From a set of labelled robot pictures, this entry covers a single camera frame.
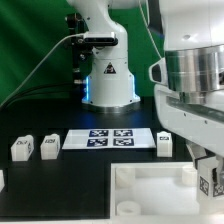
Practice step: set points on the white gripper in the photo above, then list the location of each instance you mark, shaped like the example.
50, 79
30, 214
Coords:
200, 124

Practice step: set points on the white square tabletop part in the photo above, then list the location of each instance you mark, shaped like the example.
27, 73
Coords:
163, 193

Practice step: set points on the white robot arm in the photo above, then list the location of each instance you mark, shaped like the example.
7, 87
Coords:
189, 77

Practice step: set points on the white sheet with markers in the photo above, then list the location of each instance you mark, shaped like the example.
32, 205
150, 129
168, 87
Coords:
108, 139

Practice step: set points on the white block left edge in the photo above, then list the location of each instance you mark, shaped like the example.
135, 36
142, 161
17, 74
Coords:
2, 183

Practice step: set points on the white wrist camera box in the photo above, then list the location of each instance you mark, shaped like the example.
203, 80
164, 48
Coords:
158, 72

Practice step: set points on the black camera on mount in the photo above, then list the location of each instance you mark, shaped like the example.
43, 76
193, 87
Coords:
98, 39

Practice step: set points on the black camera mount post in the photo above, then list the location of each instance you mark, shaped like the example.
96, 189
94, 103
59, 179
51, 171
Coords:
80, 51

